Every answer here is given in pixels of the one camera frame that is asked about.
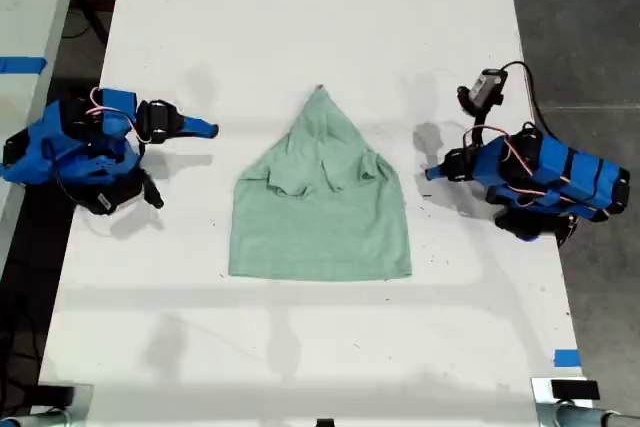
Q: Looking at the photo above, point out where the black clamp with handle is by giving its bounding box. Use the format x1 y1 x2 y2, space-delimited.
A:
73 170 165 217

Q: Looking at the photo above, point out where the black camera box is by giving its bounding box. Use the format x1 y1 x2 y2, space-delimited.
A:
456 68 509 116

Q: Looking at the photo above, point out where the long blue tape strip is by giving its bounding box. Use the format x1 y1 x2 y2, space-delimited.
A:
0 55 49 74

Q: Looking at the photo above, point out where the black camera stalk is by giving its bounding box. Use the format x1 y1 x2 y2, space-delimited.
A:
462 111 490 151

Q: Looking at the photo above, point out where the grey metal pipe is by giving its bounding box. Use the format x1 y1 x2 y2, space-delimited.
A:
0 406 76 427
537 400 640 427

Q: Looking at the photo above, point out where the white side table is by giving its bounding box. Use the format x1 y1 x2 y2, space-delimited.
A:
0 0 85 268

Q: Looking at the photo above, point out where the red white arm wire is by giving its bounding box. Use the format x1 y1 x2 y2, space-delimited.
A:
85 86 152 144
501 135 604 199

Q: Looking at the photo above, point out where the metal corner bracket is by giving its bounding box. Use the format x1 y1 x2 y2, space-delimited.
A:
530 375 602 419

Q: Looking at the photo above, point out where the pale green T-shirt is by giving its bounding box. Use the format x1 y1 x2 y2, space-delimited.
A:
227 84 414 283

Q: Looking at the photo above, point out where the black camera cable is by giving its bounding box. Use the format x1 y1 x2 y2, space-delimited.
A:
499 60 552 138

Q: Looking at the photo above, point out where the small black box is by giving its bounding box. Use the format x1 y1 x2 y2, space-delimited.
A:
551 379 600 401
36 384 75 406

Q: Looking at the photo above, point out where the small blue tape square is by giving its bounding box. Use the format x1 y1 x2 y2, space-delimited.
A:
553 348 582 368

